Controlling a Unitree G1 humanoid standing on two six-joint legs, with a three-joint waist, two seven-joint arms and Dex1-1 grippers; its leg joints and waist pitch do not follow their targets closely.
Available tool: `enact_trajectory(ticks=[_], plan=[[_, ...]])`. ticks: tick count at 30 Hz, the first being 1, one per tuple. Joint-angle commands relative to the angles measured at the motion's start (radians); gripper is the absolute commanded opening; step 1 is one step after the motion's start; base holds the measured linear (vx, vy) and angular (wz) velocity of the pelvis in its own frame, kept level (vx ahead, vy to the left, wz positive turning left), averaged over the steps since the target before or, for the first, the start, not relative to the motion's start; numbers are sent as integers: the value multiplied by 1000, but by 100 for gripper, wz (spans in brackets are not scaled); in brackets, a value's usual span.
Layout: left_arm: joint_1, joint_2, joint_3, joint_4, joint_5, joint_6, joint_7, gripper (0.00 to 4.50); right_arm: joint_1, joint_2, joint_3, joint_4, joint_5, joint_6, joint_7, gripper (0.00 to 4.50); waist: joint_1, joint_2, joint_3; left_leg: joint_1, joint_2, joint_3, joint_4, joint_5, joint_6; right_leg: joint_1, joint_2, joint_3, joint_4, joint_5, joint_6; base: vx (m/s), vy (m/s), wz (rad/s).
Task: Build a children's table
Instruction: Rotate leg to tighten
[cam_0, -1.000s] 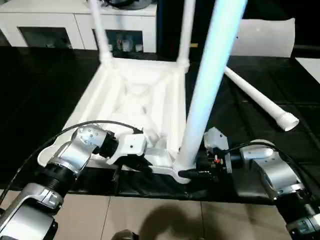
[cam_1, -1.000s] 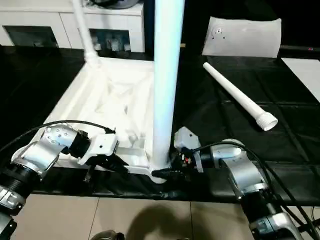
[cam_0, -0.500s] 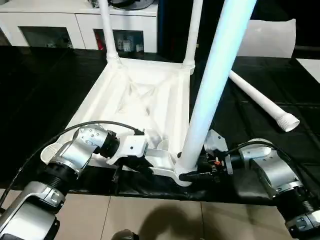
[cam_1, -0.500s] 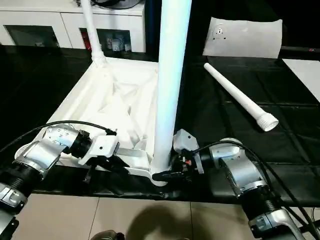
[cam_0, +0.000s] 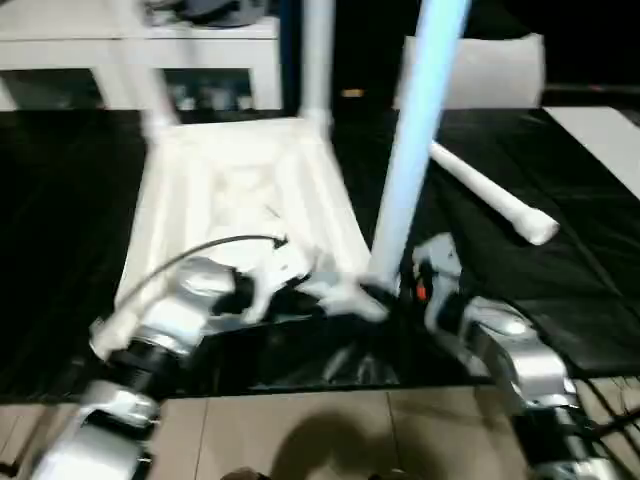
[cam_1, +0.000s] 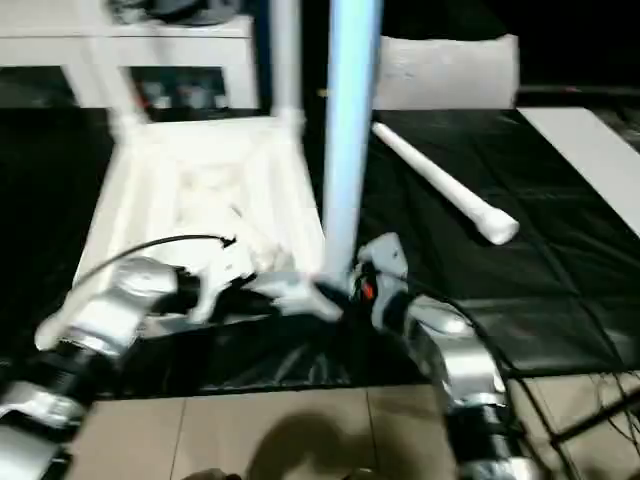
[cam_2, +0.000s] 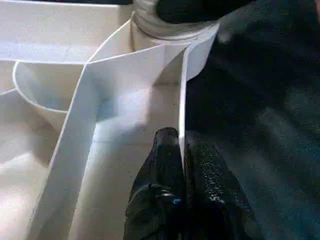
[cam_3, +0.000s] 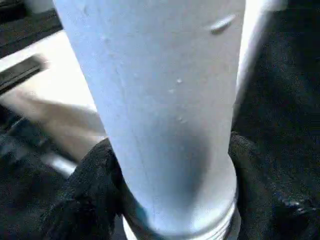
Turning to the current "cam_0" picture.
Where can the white plastic table top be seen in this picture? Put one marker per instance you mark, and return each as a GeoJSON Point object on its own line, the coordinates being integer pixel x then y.
{"type": "Point", "coordinates": [240, 200]}

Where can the white plastic table leg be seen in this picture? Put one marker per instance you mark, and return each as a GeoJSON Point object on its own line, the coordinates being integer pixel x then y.
{"type": "Point", "coordinates": [316, 60]}
{"type": "Point", "coordinates": [415, 125]}
{"type": "Point", "coordinates": [490, 190]}
{"type": "Point", "coordinates": [150, 80]}

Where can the dark rounded robot base part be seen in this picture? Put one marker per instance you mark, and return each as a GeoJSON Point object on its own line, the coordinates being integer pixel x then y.
{"type": "Point", "coordinates": [242, 474]}

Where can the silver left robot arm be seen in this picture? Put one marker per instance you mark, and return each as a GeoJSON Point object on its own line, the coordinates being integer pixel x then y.
{"type": "Point", "coordinates": [165, 320]}

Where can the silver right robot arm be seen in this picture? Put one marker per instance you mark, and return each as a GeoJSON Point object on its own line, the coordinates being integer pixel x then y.
{"type": "Point", "coordinates": [525, 350]}

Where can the black mat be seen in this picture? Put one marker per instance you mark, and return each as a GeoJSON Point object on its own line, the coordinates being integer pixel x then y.
{"type": "Point", "coordinates": [500, 310]}

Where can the small tan label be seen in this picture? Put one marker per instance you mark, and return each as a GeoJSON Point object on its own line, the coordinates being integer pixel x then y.
{"type": "Point", "coordinates": [352, 93]}

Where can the white flat board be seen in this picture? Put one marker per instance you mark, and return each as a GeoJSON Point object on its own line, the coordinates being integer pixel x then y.
{"type": "Point", "coordinates": [600, 140]}

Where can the black bar with red light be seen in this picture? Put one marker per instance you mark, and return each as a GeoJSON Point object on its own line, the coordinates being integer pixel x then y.
{"type": "Point", "coordinates": [590, 90]}

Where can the dark grey helmet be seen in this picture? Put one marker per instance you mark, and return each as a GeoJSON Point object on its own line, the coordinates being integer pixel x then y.
{"type": "Point", "coordinates": [215, 10]}

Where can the white cabinet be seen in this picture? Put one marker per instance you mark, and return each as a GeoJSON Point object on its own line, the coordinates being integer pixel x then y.
{"type": "Point", "coordinates": [100, 45]}

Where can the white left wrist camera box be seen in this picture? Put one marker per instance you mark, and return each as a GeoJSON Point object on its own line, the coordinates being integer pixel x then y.
{"type": "Point", "coordinates": [275, 275]}

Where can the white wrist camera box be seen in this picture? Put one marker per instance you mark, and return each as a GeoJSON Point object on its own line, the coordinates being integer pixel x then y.
{"type": "Point", "coordinates": [440, 260]}
{"type": "Point", "coordinates": [275, 275]}

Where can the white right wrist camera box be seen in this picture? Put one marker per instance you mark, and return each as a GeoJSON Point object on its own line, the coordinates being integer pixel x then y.
{"type": "Point", "coordinates": [440, 260]}

